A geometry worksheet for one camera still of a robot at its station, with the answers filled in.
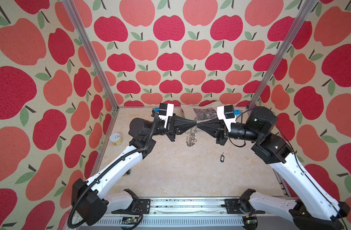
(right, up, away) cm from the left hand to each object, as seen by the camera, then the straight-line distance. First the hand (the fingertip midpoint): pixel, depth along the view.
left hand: (196, 128), depth 49 cm
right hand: (+3, +2, +2) cm, 4 cm away
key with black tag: (+23, -23, +43) cm, 54 cm away
